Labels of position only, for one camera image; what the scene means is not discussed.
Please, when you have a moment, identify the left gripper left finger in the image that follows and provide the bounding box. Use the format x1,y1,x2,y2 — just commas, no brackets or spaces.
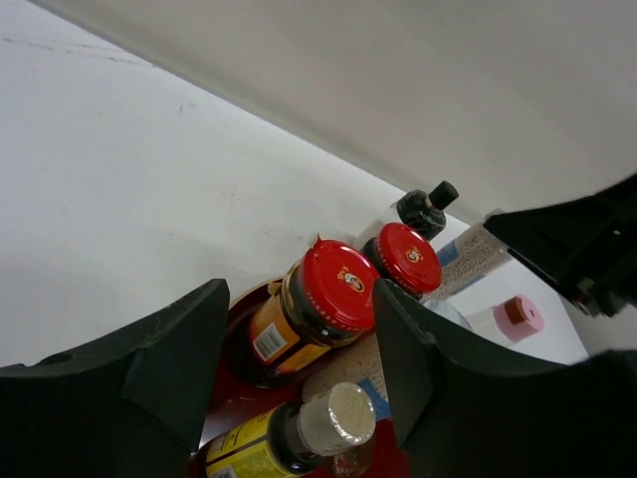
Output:
1,279,230,477

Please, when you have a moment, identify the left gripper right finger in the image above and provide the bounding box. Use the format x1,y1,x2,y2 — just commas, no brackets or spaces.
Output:
373,280,636,477

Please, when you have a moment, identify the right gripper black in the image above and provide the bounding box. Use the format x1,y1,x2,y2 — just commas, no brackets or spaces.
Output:
484,175,636,318

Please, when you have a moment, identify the silver lid jar blue label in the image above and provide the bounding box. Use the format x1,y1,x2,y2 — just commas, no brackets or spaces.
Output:
302,335,391,421

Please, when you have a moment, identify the tall silver lid spice jar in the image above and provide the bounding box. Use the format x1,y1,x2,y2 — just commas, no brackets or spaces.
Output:
423,223,512,301

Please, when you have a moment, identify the small yellow label oil bottle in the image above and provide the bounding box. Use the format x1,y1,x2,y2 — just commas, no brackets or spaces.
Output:
203,382,376,478

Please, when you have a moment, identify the black cap white powder bottle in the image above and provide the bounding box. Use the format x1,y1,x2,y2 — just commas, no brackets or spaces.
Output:
351,180,459,249

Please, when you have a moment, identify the red lid chili sauce jar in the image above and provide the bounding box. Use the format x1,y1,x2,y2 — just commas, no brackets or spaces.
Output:
228,238,380,388

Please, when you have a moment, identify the red round tray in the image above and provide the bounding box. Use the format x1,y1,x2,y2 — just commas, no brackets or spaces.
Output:
199,278,411,477

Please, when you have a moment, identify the pink cap small bottle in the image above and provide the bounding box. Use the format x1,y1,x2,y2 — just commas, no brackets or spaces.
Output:
466,295,544,348

